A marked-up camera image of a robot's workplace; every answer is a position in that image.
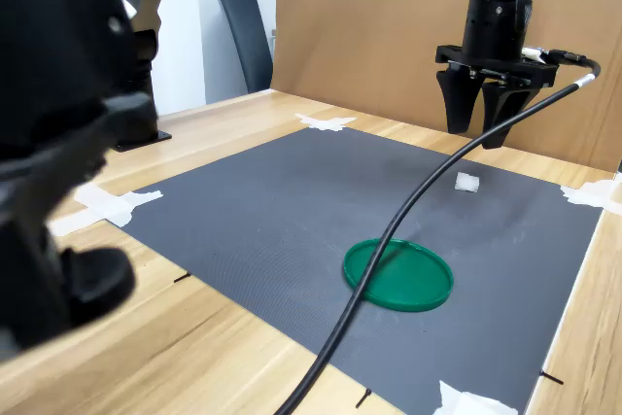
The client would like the small white plastic terminal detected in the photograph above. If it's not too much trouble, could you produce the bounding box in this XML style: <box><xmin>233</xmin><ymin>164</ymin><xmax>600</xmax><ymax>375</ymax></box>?
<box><xmin>453</xmin><ymin>172</ymin><xmax>481</xmax><ymax>193</ymax></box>

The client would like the round green lid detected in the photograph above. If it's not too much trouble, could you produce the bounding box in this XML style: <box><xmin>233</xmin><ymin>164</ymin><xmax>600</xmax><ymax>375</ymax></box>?
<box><xmin>342</xmin><ymin>237</ymin><xmax>455</xmax><ymax>312</ymax></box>

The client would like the brown cardboard partition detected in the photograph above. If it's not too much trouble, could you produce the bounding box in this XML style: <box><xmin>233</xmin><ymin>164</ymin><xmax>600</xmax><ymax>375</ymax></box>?
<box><xmin>269</xmin><ymin>0</ymin><xmax>622</xmax><ymax>173</ymax></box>

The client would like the small white tape patch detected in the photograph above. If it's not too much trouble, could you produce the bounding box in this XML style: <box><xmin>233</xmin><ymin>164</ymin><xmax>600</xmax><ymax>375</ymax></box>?
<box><xmin>432</xmin><ymin>379</ymin><xmax>519</xmax><ymax>415</ymax></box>
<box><xmin>294</xmin><ymin>113</ymin><xmax>359</xmax><ymax>133</ymax></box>
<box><xmin>560</xmin><ymin>179</ymin><xmax>622</xmax><ymax>216</ymax></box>

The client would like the dark grey mat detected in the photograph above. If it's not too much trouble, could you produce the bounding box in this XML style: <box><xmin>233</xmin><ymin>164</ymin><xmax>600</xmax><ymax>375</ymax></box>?
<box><xmin>119</xmin><ymin>126</ymin><xmax>604</xmax><ymax>415</ymax></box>

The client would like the dark grey chair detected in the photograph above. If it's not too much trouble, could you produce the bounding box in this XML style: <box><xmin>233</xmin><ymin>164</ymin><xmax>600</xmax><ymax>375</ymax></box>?
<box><xmin>217</xmin><ymin>0</ymin><xmax>274</xmax><ymax>94</ymax></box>

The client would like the large white tape patch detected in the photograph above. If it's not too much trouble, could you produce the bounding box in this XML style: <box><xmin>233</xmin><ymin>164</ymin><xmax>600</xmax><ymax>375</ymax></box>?
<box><xmin>48</xmin><ymin>183</ymin><xmax>164</xmax><ymax>237</ymax></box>

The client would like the small white camera box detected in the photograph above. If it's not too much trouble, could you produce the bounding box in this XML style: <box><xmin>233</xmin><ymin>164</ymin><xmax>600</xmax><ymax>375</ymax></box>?
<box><xmin>522</xmin><ymin>45</ymin><xmax>553</xmax><ymax>66</ymax></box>

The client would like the black flat ribbon cable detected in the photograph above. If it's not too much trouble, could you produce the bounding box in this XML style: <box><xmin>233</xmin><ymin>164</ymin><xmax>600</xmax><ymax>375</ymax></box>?
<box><xmin>513</xmin><ymin>0</ymin><xmax>530</xmax><ymax>50</ymax></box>

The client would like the thick black camera cable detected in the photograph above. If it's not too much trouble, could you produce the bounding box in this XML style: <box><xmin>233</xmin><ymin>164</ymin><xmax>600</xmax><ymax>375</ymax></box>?
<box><xmin>274</xmin><ymin>48</ymin><xmax>603</xmax><ymax>415</ymax></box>

